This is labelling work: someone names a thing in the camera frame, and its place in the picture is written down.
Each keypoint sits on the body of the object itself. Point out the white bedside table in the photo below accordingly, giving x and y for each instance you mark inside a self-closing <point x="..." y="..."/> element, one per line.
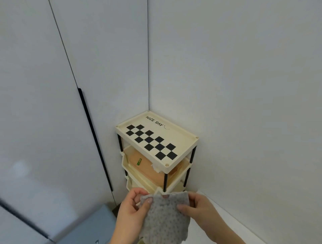
<point x="226" y="221"/>

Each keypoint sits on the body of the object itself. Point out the cream tiered storage rack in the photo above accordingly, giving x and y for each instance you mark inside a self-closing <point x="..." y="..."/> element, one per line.
<point x="156" y="140"/>

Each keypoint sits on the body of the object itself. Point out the grey cloth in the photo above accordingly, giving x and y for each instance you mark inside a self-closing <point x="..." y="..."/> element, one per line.
<point x="166" y="218"/>

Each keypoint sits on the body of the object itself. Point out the person's left hand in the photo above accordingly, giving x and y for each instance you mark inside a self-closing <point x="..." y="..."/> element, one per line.
<point x="130" y="216"/>

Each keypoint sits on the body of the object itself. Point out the person's right hand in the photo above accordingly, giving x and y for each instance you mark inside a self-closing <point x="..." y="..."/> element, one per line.
<point x="203" y="213"/>

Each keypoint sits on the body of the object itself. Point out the green battery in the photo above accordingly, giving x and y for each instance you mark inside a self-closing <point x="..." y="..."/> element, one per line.
<point x="138" y="161"/>

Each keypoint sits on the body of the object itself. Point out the white storage box blue lid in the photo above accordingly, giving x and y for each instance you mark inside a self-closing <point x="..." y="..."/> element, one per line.
<point x="90" y="226"/>

